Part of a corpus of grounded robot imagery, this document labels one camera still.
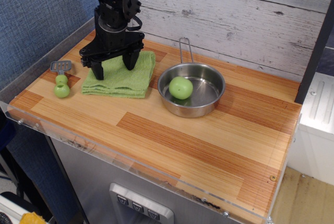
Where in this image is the small steel pot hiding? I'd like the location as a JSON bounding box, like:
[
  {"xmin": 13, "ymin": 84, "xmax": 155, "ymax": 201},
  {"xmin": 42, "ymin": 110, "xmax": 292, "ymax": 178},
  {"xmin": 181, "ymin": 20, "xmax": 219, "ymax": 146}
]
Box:
[{"xmin": 158, "ymin": 37, "xmax": 226, "ymax": 118}]

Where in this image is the green cloth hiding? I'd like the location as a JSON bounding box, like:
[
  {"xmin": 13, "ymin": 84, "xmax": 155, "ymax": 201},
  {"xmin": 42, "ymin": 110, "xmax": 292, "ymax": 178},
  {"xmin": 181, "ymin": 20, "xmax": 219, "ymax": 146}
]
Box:
[{"xmin": 81, "ymin": 51, "xmax": 156, "ymax": 99}]

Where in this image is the dark grey right post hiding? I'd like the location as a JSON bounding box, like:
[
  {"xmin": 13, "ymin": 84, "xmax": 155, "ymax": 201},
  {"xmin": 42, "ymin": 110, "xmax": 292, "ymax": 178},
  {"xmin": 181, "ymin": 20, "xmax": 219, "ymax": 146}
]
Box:
[{"xmin": 294, "ymin": 4, "xmax": 334, "ymax": 103}]

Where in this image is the clear acrylic edge guard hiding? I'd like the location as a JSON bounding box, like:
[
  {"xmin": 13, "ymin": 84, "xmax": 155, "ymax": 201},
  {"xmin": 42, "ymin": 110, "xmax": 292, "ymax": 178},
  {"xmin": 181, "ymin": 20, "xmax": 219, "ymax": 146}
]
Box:
[{"xmin": 1, "ymin": 20, "xmax": 301, "ymax": 223}]

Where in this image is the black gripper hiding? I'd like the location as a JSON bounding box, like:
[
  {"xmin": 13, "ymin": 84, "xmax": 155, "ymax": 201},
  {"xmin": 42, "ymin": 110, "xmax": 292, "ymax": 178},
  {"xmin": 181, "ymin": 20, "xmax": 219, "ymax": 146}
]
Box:
[{"xmin": 79, "ymin": 15, "xmax": 145, "ymax": 80}]

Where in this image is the white cabinet at right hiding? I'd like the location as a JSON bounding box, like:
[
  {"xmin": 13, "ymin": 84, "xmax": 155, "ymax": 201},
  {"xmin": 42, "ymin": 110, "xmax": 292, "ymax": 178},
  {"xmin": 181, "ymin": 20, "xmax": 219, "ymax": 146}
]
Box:
[{"xmin": 288, "ymin": 73, "xmax": 333, "ymax": 185}]

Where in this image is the green grey toy spatula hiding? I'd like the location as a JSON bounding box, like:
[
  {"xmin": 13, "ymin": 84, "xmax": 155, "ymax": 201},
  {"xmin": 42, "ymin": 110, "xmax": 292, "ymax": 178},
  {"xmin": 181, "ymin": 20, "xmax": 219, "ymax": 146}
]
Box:
[{"xmin": 50, "ymin": 61, "xmax": 71, "ymax": 98}]

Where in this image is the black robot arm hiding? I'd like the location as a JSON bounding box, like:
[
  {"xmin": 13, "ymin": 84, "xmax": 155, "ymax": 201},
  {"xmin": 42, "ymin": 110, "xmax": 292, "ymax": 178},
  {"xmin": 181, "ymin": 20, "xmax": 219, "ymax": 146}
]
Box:
[{"xmin": 79, "ymin": 0, "xmax": 145, "ymax": 80}]

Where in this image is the yellow object bottom left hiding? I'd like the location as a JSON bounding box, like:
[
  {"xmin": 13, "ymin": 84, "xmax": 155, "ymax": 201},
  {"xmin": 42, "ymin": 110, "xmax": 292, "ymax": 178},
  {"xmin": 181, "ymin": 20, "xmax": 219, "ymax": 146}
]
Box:
[{"xmin": 19, "ymin": 213, "xmax": 45, "ymax": 224}]

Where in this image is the silver control panel with buttons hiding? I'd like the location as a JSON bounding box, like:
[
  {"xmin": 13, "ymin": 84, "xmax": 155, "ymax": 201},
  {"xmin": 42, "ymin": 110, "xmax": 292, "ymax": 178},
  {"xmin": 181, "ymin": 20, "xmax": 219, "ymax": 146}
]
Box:
[{"xmin": 109, "ymin": 183, "xmax": 174, "ymax": 223}]

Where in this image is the green toy apple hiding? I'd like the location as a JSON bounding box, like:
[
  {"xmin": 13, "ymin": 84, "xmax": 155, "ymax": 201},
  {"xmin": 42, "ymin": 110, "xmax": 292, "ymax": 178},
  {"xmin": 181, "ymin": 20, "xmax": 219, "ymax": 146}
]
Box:
[{"xmin": 169, "ymin": 76, "xmax": 193, "ymax": 100}]

